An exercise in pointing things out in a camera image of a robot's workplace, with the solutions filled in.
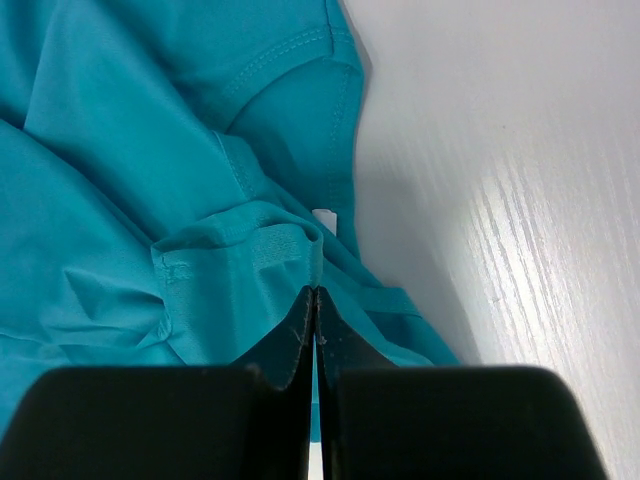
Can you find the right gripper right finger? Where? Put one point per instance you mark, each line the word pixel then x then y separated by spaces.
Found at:
pixel 382 421

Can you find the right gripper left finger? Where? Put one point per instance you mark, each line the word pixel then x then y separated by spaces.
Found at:
pixel 247 420

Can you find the teal t shirt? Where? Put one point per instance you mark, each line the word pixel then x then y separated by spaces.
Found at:
pixel 173 173

